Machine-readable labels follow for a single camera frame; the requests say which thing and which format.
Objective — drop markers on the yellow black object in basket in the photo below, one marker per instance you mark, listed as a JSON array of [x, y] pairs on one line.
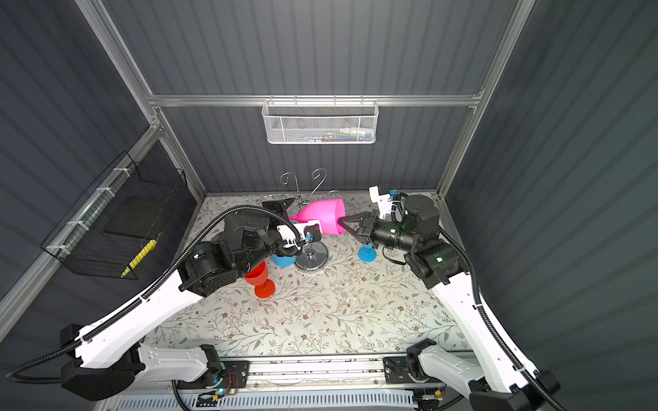
[[139, 257]]

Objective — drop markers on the blue wine glass front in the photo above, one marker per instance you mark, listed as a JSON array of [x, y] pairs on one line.
[[283, 262]]

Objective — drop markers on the red wine glass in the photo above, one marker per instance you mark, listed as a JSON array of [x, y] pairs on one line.
[[264, 287]]

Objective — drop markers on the blue wine glass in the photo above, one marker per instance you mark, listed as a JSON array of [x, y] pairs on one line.
[[283, 262], [367, 253]]

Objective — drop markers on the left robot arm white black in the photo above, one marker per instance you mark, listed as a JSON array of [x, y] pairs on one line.
[[110, 355]]

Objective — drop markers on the pink wine glass front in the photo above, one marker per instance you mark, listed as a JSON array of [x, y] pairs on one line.
[[327, 212]]

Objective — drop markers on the blue wine glass back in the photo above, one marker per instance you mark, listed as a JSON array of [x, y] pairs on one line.
[[367, 253]]

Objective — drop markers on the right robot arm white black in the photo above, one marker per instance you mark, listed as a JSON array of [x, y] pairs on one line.
[[445, 269]]

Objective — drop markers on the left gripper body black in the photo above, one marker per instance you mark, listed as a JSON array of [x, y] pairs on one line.
[[314, 232]]

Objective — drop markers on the white mesh wall basket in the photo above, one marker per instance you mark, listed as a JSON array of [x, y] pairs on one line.
[[286, 124]]

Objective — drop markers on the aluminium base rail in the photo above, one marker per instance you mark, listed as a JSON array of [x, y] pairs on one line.
[[318, 370]]

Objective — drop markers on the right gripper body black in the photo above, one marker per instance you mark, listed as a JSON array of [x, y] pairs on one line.
[[367, 226]]

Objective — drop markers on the black wire wall basket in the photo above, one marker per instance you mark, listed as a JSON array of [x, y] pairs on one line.
[[121, 216]]

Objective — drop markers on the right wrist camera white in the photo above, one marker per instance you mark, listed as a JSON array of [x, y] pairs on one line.
[[389, 202]]

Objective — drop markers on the items in white basket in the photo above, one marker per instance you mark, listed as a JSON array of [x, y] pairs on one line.
[[342, 134]]

